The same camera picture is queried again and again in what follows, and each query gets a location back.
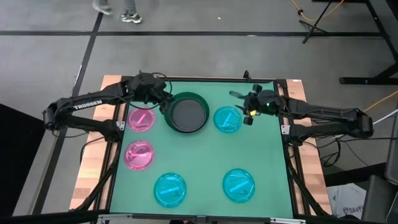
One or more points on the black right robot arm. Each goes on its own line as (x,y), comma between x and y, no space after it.
(326,112)

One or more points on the silver corner bracket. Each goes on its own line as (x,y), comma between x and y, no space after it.
(285,129)
(120,125)

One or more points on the gray plastic plate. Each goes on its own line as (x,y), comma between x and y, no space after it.
(188,114)

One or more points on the white cardboard box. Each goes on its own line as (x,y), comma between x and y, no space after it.
(345,199)

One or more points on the black box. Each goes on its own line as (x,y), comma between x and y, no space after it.
(18,155)

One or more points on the gray chair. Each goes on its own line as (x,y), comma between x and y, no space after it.
(376,199)

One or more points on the translucent pink plastic plate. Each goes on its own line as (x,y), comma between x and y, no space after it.
(139,155)
(141,119)

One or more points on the dark green round bowl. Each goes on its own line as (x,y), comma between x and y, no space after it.
(186,95)

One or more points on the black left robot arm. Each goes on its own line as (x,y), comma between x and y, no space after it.
(87,104)

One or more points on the person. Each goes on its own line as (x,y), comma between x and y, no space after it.
(130,18)

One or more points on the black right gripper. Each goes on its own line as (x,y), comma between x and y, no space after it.
(267,104)

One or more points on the black table frame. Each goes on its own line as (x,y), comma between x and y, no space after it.
(108,186)

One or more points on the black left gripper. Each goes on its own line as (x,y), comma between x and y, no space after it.
(150,88)

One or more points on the black desk leg frame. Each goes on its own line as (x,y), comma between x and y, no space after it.
(367,80)

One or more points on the silver aluminium bar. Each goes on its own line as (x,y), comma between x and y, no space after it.
(287,221)
(115,217)

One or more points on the green table mat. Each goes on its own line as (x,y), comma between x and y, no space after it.
(202,155)

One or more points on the wooden table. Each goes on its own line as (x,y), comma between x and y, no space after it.
(93,161)

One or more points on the translucent blue plastic plate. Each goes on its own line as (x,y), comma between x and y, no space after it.
(227,119)
(169,189)
(238,185)

